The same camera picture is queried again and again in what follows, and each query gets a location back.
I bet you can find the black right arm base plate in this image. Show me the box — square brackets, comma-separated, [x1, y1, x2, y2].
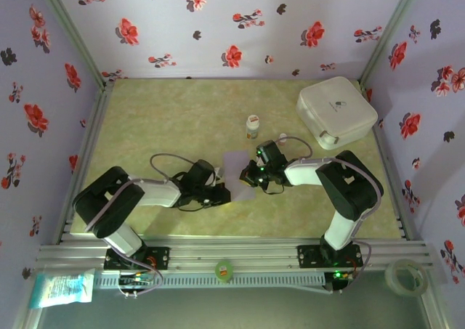
[296, 244, 363, 269]

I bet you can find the white pill bottle orange label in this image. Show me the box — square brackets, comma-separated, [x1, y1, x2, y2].
[246, 114, 261, 140]

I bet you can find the aluminium side rail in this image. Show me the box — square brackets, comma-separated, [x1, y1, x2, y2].
[359, 81, 419, 242]
[53, 80, 116, 245]

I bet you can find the small circuit board with wires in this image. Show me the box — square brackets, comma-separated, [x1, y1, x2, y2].
[118, 270, 155, 288]
[332, 269, 355, 283]

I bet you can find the lilac cloth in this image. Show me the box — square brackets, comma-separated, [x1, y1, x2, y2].
[222, 150, 256, 202]

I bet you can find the blue wet wipes packet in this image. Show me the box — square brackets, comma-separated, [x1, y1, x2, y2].
[29, 269, 96, 310]

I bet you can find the grey slotted cable duct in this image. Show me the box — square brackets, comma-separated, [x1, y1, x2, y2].
[93, 272, 327, 291]

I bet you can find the green round sticker roll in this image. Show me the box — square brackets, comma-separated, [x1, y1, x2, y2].
[214, 259, 234, 283]

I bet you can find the aluminium corner post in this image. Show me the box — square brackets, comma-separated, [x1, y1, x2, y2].
[33, 0, 110, 87]
[10, 292, 47, 329]
[358, 0, 425, 86]
[421, 270, 453, 329]

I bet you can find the clear adhesive tape roll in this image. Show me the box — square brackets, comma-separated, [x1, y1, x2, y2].
[384, 259, 429, 298]

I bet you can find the long aluminium mounting rail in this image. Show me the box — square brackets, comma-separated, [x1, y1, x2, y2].
[36, 235, 439, 272]

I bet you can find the translucent white plastic storage box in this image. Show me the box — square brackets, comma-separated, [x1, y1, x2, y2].
[294, 76, 379, 151]

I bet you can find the lilac left arm cable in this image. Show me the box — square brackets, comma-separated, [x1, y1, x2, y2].
[84, 153, 199, 299]

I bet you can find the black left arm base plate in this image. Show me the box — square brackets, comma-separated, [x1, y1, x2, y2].
[104, 246, 171, 271]

